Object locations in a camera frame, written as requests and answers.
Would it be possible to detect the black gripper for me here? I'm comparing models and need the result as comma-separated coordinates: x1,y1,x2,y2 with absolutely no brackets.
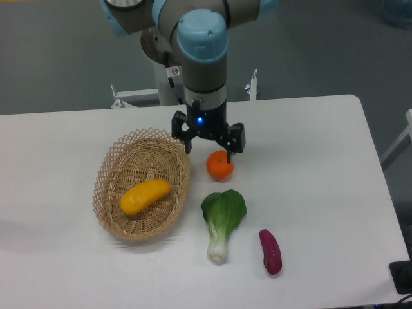
171,101,246,163

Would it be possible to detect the yellow mango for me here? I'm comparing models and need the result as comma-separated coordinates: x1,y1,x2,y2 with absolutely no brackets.
120,179,171,215

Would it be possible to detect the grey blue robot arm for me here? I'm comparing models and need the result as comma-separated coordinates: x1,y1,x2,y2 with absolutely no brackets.
100,1,279,162

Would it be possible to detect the woven wicker basket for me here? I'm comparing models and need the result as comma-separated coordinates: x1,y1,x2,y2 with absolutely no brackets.
93,128,191,241

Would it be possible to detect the orange tangerine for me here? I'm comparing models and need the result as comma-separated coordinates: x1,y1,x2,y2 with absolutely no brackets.
206,150,234,182

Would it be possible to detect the green bok choy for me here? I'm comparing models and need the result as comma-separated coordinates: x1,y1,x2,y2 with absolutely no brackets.
201,189,247,264

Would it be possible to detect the purple sweet potato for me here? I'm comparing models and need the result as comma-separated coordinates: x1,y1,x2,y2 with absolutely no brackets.
259,229,283,276

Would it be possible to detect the black device at table edge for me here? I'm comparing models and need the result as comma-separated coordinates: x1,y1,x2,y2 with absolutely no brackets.
389,260,411,294

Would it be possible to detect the black cable on pedestal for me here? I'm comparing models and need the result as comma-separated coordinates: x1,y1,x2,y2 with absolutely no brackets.
163,50,186,106

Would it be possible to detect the white frame at right edge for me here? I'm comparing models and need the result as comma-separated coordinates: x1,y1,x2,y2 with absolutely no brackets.
380,109,411,171

